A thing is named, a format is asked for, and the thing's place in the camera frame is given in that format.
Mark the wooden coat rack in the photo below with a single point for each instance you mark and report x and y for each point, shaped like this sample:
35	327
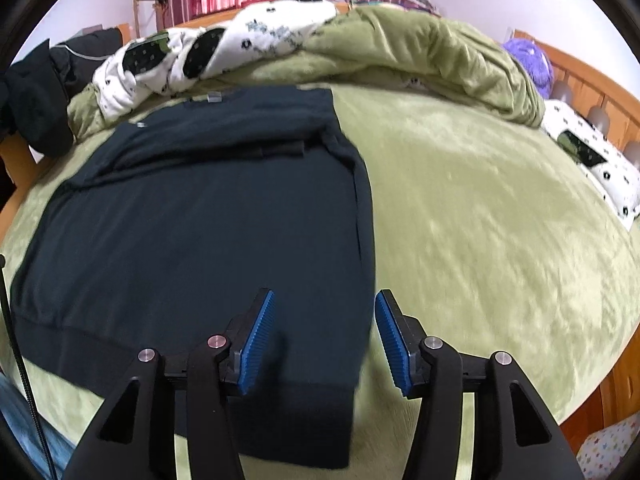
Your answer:
137	15

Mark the green crumpled quilt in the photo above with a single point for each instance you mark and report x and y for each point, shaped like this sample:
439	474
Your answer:
425	50

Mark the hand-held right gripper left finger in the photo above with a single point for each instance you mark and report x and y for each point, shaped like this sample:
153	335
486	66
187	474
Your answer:
255	345

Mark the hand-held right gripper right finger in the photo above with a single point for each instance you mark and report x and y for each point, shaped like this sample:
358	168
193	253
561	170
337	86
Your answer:
395	345

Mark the wooden bed frame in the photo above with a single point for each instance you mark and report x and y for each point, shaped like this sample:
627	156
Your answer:
580	85

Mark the star print cloth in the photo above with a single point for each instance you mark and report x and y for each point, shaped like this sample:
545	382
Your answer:
610	450

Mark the black jacket pile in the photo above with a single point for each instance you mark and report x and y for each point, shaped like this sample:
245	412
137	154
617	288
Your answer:
35	105

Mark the purple plush toy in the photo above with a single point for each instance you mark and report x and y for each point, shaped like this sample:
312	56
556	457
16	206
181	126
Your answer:
530	65

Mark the white flower print pillow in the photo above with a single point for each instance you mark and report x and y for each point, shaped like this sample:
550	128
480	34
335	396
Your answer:
610	170

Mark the white quilt with black patches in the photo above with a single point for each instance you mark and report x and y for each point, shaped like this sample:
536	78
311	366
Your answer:
265	30

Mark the dark navy sweatshirt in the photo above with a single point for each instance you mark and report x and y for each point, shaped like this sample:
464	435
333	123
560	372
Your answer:
200	220

